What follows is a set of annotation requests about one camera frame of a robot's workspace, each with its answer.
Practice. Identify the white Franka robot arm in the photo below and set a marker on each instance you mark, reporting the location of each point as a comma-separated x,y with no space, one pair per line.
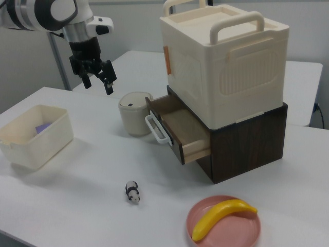
30,15

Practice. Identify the purple foam cube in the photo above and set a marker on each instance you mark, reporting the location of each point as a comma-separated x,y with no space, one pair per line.
42,128

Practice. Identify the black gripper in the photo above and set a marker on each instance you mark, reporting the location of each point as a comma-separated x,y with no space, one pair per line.
84,54

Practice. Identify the grey metal post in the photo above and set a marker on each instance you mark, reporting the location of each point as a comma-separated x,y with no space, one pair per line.
61,69

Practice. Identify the cream plastic open bin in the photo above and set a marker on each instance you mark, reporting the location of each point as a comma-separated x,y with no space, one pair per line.
38,149

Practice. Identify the yellow toy banana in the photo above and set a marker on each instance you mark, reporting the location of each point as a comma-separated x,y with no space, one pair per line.
218,214

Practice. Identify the pink round plate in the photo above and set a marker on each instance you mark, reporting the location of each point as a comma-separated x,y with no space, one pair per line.
231,231

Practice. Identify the beige lidded trash can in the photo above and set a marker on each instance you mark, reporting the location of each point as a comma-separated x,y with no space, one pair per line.
131,118

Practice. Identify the brown wooden drawer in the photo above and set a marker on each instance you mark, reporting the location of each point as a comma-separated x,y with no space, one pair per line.
244,149

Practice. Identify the small panda toy figure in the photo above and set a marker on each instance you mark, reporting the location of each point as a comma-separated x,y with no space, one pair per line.
132,193

